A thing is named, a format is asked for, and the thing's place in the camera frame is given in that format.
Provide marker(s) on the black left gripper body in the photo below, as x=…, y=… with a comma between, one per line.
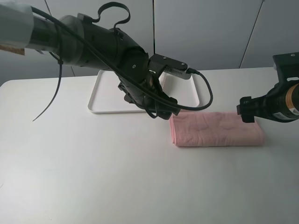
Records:
x=145, y=90

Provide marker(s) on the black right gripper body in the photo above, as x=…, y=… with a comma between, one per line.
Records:
x=249, y=107

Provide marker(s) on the pink towel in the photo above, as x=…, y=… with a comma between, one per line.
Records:
x=214, y=129

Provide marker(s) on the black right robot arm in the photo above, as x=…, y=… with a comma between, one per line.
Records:
x=280, y=104

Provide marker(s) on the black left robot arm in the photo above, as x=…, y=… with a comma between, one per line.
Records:
x=78, y=41

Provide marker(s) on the white plastic tray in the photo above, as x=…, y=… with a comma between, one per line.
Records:
x=107, y=98

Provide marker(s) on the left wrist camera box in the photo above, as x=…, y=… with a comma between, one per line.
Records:
x=159, y=64

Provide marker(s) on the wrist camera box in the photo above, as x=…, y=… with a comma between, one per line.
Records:
x=287, y=66
x=159, y=64

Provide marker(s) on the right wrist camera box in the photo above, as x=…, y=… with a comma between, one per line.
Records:
x=287, y=66

